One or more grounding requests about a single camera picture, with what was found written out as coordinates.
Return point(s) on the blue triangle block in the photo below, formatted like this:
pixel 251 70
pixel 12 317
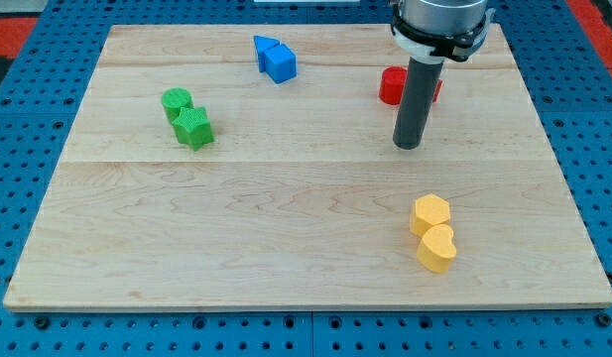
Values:
pixel 263 44

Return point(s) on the blue cube block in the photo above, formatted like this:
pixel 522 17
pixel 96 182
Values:
pixel 280 63

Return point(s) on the green star block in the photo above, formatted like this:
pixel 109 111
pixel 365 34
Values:
pixel 193 128

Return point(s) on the red cylinder block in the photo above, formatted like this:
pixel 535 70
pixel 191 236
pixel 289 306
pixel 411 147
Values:
pixel 392 84

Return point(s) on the wooden board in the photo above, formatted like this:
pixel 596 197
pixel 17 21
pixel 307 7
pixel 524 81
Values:
pixel 302 201

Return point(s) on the green cylinder block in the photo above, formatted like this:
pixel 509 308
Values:
pixel 174 100

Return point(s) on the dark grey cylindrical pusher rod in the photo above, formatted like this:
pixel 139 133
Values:
pixel 416 101

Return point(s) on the red block behind rod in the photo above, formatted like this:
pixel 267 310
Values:
pixel 437 90

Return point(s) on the yellow heart block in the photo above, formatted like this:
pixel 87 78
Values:
pixel 437 250

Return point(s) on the yellow hexagon block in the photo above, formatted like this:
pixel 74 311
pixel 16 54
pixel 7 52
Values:
pixel 428 211

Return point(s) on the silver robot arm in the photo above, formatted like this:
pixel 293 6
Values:
pixel 431 32

